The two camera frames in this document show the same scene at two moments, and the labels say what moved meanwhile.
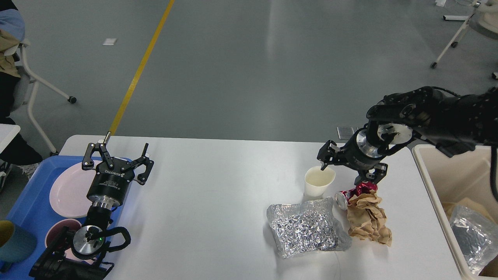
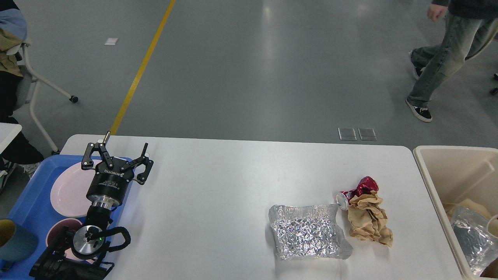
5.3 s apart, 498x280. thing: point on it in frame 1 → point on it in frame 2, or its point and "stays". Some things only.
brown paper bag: (491, 268) stays
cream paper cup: (316, 181) → (492, 226)
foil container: (477, 235) stays
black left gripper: (109, 187) stays
